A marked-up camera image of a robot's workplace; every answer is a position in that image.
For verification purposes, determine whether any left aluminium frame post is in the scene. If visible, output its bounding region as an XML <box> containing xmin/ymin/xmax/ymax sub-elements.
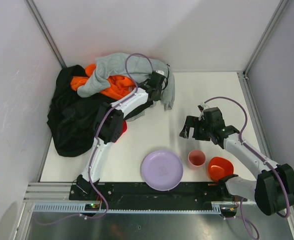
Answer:
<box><xmin>24</xmin><ymin>0</ymin><xmax>66</xmax><ymax>68</ymax></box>

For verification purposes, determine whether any orange plastic bowl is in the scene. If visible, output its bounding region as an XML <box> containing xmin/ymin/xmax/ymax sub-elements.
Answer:
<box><xmin>207</xmin><ymin>156</ymin><xmax>234</xmax><ymax>182</ymax></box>

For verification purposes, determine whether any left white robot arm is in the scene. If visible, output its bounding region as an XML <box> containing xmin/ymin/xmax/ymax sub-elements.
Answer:
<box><xmin>76</xmin><ymin>70</ymin><xmax>168</xmax><ymax>196</ymax></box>

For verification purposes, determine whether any grey zip hoodie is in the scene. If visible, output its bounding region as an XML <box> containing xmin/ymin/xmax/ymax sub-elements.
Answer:
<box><xmin>77</xmin><ymin>53</ymin><xmax>175</xmax><ymax>111</ymax></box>

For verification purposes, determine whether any black cloth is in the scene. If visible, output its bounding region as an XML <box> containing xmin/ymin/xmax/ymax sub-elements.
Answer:
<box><xmin>46</xmin><ymin>64</ymin><xmax>152</xmax><ymax>158</ymax></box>

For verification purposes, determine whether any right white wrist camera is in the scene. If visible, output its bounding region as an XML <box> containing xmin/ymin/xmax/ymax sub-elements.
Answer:
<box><xmin>198</xmin><ymin>102</ymin><xmax>210</xmax><ymax>119</ymax></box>

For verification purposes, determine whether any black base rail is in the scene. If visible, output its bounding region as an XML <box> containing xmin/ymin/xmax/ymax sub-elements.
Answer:
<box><xmin>69</xmin><ymin>181</ymin><xmax>237</xmax><ymax>211</ymax></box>

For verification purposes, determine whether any right aluminium frame post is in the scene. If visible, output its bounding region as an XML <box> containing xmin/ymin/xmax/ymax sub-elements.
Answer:
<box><xmin>243</xmin><ymin>0</ymin><xmax>292</xmax><ymax>77</ymax></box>

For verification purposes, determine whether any orange fleece cloth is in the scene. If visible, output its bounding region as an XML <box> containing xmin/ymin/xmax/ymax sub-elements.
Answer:
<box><xmin>70</xmin><ymin>64</ymin><xmax>135</xmax><ymax>100</ymax></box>

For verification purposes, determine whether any pink plastic cup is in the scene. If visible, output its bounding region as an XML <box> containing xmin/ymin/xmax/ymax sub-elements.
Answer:
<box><xmin>187</xmin><ymin>150</ymin><xmax>206</xmax><ymax>170</ymax></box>

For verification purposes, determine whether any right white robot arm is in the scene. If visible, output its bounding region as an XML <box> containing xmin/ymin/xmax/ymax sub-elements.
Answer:
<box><xmin>179</xmin><ymin>107</ymin><xmax>294</xmax><ymax>216</ymax></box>

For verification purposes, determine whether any grey slotted cable duct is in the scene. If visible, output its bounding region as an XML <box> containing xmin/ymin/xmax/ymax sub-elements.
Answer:
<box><xmin>33</xmin><ymin>202</ymin><xmax>236</xmax><ymax>215</ymax></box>

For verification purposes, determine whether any lilac plastic plate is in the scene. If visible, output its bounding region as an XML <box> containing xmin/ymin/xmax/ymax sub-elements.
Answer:
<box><xmin>141</xmin><ymin>149</ymin><xmax>184</xmax><ymax>192</ymax></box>

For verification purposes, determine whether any red cloth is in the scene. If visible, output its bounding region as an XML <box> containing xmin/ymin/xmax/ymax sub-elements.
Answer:
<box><xmin>121</xmin><ymin>120</ymin><xmax>127</xmax><ymax>135</ymax></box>

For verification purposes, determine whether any aluminium frame post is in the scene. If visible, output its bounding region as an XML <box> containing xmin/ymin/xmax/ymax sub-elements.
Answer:
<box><xmin>243</xmin><ymin>0</ymin><xmax>292</xmax><ymax>77</ymax></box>
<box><xmin>24</xmin><ymin>0</ymin><xmax>66</xmax><ymax>68</ymax></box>

